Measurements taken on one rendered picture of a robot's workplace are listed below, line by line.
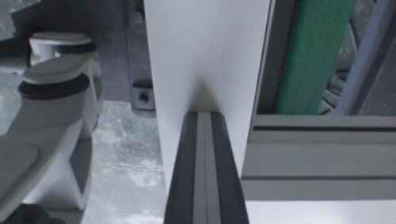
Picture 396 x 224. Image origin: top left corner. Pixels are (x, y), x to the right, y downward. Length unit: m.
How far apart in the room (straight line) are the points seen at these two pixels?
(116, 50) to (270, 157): 0.85
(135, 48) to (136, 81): 0.14
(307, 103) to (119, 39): 0.82
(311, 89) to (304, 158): 0.06
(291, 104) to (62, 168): 0.30
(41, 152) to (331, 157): 0.30
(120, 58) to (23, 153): 0.71
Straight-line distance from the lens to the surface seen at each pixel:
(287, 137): 0.18
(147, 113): 0.98
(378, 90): 0.63
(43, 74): 0.51
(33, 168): 0.28
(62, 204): 0.41
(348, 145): 0.21
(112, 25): 0.92
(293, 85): 0.17
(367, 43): 0.61
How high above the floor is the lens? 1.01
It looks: 59 degrees down
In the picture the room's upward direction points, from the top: 178 degrees counter-clockwise
